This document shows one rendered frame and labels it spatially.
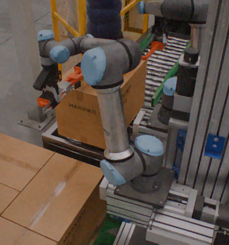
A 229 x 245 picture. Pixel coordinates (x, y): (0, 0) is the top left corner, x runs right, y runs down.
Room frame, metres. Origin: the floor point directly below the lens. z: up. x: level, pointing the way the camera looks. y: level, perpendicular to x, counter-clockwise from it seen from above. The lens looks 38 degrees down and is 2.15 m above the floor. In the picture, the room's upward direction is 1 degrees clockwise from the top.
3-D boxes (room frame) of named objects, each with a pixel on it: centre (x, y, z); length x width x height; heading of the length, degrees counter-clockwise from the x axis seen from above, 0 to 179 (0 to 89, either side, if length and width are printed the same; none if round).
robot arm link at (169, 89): (1.48, -0.31, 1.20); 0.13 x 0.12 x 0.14; 106
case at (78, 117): (1.95, 0.08, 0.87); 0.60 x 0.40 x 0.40; 155
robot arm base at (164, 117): (1.48, -0.31, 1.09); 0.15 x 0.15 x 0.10
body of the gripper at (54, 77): (1.42, 0.32, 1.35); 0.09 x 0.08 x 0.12; 155
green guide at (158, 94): (2.97, -0.67, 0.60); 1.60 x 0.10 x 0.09; 156
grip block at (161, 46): (2.09, -0.29, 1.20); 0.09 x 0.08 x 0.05; 64
